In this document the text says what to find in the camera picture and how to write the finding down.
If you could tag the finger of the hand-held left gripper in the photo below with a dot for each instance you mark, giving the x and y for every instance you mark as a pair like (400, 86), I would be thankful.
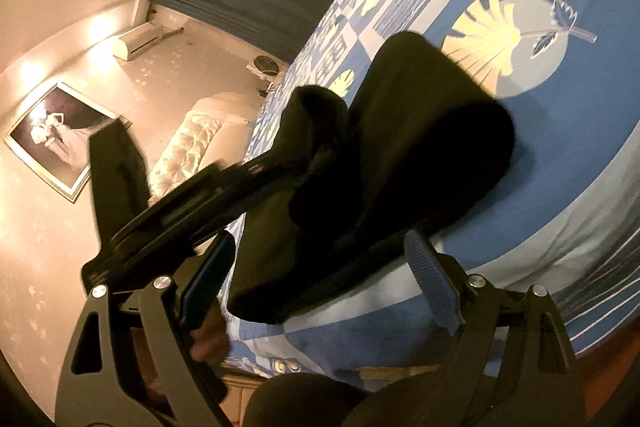
(112, 177)
(265, 177)

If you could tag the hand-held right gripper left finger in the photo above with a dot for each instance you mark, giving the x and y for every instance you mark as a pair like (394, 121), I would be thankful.
(205, 282)

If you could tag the framed wall picture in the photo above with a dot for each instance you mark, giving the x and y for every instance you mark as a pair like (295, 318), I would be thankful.
(50, 127)

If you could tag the person's left hand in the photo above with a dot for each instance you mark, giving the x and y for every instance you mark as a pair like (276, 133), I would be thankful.
(210, 337)

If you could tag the blue patterned bed sheet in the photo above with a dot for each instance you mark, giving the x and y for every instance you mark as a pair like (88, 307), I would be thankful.
(550, 107)

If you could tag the white air conditioner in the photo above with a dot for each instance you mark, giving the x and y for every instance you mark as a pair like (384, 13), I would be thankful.
(137, 41)

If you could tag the black pants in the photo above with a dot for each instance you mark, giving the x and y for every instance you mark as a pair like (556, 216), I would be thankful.
(400, 132)

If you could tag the cream tufted headboard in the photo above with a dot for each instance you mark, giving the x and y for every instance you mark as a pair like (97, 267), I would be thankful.
(200, 132)

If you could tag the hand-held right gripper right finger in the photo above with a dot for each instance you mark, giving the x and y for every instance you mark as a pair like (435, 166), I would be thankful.
(432, 282)

